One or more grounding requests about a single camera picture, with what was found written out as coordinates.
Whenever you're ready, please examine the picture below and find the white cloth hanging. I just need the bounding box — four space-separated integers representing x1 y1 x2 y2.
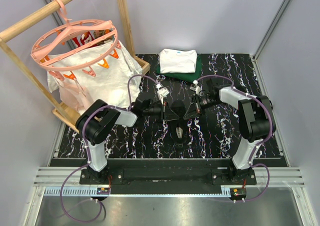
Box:
47 46 143 108

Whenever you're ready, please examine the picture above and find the folded white t-shirt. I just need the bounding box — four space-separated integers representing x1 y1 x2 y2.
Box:
159 49 198 74

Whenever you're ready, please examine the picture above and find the purple cable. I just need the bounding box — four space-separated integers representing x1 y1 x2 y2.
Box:
59 74 161 223
193 75 275 202

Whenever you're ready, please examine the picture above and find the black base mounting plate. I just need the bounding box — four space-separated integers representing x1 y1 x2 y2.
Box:
79 158 257 196

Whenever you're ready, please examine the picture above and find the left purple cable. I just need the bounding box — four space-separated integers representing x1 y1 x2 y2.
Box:
59 74 161 223

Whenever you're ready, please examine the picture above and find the black canvas sneaker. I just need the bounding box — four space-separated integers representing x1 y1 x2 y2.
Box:
169 99 188 145

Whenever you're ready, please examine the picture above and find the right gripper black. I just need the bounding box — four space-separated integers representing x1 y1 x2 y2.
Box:
184 93 222 120

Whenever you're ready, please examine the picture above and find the pink round clip hanger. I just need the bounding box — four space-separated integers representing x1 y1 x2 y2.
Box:
31 0 120 81

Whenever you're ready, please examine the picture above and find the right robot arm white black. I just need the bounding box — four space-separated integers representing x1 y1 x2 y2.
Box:
183 75 276 185

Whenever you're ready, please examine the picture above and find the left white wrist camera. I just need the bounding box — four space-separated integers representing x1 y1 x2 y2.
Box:
155 83 170 104

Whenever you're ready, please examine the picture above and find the wooden drying rack frame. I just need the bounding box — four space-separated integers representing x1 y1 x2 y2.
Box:
0 0 151 129

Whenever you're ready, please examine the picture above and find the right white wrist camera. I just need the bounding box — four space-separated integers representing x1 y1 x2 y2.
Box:
190 80 202 95

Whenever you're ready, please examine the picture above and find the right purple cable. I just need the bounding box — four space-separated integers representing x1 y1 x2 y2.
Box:
193 75 275 202

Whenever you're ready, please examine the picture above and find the aluminium rail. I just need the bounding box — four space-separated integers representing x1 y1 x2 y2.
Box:
33 167 305 198

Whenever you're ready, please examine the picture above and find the folded green garment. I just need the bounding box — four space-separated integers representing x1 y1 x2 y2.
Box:
156 54 203 83

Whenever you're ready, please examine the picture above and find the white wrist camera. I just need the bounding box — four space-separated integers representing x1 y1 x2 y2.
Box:
190 80 202 95
155 83 170 104

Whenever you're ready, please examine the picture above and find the pink cloth hanging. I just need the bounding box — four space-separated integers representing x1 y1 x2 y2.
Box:
59 81 94 115

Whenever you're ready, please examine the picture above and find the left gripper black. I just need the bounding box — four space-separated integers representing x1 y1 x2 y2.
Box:
143 99 179 122

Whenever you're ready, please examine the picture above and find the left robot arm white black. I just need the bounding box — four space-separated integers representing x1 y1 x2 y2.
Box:
75 99 179 184

